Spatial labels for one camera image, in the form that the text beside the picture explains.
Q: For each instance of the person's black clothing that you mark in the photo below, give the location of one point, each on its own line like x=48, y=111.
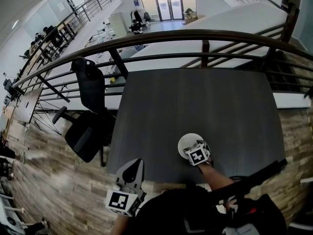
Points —
x=176, y=212

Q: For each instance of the white cabinet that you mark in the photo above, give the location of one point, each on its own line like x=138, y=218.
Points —
x=118, y=24

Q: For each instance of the light wooden desk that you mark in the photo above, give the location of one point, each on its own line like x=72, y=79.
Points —
x=28, y=104

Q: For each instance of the cardboard box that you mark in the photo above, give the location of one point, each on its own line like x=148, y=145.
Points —
x=192, y=18

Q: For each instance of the white round pad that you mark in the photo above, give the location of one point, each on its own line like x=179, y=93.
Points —
x=187, y=141

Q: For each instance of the glass double door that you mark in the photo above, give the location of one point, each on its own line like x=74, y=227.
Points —
x=168, y=4

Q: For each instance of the person's left forearm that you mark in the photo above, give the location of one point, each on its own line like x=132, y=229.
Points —
x=121, y=226

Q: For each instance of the black office chair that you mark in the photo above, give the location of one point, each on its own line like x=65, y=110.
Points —
x=90, y=87

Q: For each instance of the dark wooden balcony railing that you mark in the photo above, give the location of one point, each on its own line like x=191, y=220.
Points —
x=171, y=34

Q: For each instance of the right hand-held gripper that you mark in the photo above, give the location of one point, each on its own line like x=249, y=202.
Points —
x=197, y=155

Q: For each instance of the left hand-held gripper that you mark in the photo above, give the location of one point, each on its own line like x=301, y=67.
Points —
x=119, y=199

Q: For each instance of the blue wall sign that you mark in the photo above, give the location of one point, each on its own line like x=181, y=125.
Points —
x=136, y=3

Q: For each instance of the person's right forearm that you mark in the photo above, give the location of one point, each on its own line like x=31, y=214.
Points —
x=215, y=176

